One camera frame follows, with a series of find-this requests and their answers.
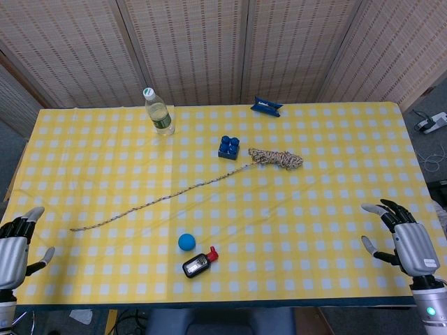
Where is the black bottle red cap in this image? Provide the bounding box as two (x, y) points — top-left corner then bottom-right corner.
(182, 246), (220, 279)

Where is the blue toy building block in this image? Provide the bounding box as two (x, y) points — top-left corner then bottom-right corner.
(218, 135), (241, 161)

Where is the woven bamboo screen panel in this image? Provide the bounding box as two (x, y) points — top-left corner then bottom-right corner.
(0, 0), (149, 109)
(0, 64), (46, 137)
(317, 0), (447, 113)
(240, 0), (364, 105)
(117, 0), (251, 106)

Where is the yellow white checked tablecloth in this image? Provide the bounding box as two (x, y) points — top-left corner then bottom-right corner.
(0, 100), (446, 308)

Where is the blue snack packet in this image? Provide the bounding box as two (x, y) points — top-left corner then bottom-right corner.
(250, 96), (283, 118)

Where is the white power strip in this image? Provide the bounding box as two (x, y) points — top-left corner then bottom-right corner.
(413, 110), (447, 135)

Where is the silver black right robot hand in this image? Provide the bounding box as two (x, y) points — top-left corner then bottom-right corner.
(360, 198), (441, 278)

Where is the black box on floor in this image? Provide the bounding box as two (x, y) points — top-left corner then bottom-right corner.
(427, 180), (447, 203)

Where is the thin white floor cable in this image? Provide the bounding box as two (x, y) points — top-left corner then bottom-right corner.
(423, 143), (447, 172)

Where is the clear plastic bottle green label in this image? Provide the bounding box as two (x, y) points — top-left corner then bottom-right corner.
(142, 87), (176, 136)

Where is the blue ball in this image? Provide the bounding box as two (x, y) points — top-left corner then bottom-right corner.
(177, 232), (196, 252)

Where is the yellow floor strip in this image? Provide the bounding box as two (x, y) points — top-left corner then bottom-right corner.
(104, 308), (119, 335)

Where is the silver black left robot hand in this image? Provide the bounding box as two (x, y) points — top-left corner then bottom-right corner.
(0, 206), (56, 290)

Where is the speckled beige braided rope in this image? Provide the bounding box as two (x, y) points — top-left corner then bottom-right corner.
(69, 147), (304, 232)

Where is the white paper scrap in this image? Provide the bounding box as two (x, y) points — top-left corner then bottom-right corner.
(68, 308), (94, 324)

